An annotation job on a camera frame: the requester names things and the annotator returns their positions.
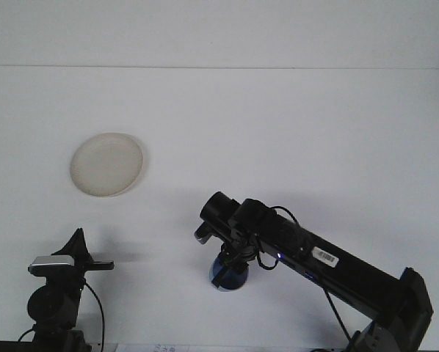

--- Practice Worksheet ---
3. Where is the black base panel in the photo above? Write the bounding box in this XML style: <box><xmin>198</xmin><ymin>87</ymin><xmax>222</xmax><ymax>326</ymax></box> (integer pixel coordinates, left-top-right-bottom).
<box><xmin>0</xmin><ymin>340</ymin><xmax>35</xmax><ymax>352</ymax></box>

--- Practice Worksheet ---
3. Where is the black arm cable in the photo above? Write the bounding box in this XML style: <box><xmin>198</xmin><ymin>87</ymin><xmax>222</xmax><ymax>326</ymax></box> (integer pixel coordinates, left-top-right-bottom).
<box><xmin>254</xmin><ymin>205</ymin><xmax>355</xmax><ymax>349</ymax></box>
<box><xmin>81</xmin><ymin>280</ymin><xmax>106</xmax><ymax>348</ymax></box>

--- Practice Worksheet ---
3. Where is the pale round plate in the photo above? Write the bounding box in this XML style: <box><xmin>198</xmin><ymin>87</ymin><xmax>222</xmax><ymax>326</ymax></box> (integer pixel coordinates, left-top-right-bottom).
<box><xmin>69</xmin><ymin>132</ymin><xmax>144</xmax><ymax>198</ymax></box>

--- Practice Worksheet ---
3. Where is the pale blue cup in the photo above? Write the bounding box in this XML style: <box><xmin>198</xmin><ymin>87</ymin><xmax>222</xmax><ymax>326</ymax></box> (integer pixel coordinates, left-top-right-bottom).
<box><xmin>207</xmin><ymin>255</ymin><xmax>249</xmax><ymax>293</ymax></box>

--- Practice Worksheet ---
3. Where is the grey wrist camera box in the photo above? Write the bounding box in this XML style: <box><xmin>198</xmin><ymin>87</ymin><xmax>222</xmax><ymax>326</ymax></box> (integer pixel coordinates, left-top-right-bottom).
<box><xmin>194</xmin><ymin>227</ymin><xmax>211</xmax><ymax>246</ymax></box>
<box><xmin>27</xmin><ymin>255</ymin><xmax>76</xmax><ymax>276</ymax></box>

